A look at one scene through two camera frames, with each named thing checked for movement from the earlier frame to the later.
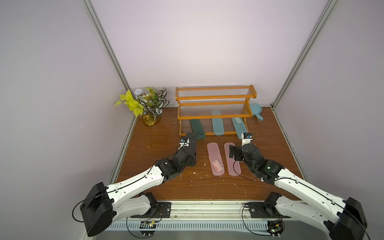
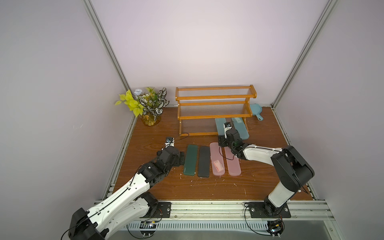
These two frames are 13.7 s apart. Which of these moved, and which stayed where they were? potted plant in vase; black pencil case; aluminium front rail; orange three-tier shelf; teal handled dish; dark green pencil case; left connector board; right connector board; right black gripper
Moved: black pencil case; dark green pencil case; right black gripper
Stayed: teal handled dish; left connector board; right connector board; orange three-tier shelf; potted plant in vase; aluminium front rail
